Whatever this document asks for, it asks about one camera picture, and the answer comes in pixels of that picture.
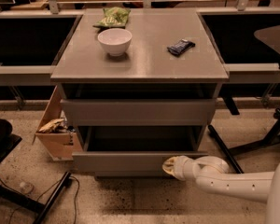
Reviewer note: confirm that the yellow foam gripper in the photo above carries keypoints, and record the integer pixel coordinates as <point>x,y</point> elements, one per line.
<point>181,168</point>

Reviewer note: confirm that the grey drawer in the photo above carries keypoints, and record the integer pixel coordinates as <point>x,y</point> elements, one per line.
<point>140,151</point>
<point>138,113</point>

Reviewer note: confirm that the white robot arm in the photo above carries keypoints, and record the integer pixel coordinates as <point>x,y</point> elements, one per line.
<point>211,174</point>

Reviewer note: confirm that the grey drawer cabinet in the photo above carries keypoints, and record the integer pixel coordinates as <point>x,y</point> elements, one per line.
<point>147,70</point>

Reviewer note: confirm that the grey top drawer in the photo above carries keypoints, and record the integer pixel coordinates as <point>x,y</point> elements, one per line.
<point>138,113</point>

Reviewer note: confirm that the black stand right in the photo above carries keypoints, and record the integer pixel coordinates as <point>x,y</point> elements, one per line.
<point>270,139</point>

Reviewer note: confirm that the cardboard box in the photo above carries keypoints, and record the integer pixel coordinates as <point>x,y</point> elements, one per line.
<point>60,146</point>

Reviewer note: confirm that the dark blue snack bar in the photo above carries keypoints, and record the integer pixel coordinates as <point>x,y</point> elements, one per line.
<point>180,47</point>

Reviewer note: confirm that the crumpled snack bag in box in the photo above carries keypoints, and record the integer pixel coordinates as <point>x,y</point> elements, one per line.
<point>51,126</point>

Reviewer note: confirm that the white bowl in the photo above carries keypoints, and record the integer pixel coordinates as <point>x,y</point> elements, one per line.
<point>115,41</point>

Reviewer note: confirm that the green chip bag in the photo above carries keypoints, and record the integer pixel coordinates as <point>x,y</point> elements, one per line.
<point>114,17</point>

